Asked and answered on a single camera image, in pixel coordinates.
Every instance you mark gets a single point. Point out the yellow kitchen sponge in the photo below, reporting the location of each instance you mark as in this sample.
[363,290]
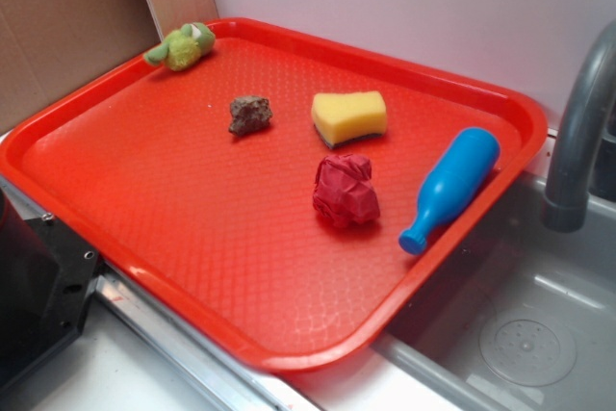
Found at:
[340,118]

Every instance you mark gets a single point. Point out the green plush toy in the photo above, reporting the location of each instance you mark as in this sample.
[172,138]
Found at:
[183,47]

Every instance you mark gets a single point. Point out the brown rock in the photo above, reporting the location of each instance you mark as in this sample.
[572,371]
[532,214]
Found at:
[249,114]

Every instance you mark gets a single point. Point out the crumpled red paper ball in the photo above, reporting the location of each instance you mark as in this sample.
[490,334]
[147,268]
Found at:
[343,193]

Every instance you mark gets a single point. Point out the blue plastic bottle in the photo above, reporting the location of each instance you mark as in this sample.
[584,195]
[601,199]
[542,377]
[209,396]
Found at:
[451,185]

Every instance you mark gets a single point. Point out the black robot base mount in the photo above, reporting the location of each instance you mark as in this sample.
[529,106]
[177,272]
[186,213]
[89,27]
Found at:
[47,279]

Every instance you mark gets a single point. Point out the silver metal rail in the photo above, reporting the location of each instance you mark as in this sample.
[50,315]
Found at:
[134,355]

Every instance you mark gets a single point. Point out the brown cardboard panel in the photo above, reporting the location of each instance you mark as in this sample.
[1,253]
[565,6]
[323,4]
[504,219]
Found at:
[51,47]

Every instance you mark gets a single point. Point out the grey sink faucet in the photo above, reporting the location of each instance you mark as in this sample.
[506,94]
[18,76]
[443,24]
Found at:
[583,158]

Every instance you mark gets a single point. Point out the grey plastic sink basin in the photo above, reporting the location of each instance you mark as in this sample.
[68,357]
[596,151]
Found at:
[518,317]

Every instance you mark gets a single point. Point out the red plastic tray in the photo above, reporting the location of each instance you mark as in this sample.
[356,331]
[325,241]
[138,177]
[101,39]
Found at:
[222,229]

